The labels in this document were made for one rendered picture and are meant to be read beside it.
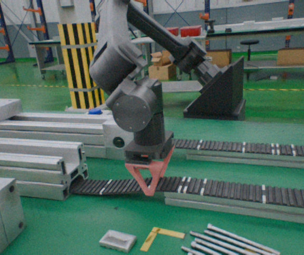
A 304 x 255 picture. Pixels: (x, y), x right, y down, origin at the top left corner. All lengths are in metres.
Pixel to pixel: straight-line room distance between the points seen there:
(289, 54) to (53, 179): 5.01
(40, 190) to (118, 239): 0.22
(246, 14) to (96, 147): 7.56
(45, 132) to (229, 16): 7.58
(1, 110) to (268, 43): 7.56
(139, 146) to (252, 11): 7.72
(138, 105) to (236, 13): 7.82
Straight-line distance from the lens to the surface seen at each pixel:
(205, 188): 0.56
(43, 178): 0.64
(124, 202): 0.60
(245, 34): 5.13
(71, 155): 0.67
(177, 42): 1.07
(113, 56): 0.50
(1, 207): 0.55
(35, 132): 0.88
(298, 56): 5.40
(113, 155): 0.77
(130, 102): 0.43
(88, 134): 0.79
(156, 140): 0.52
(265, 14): 8.14
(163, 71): 5.74
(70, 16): 4.17
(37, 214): 0.63
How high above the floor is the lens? 1.11
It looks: 20 degrees down
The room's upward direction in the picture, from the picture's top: 5 degrees counter-clockwise
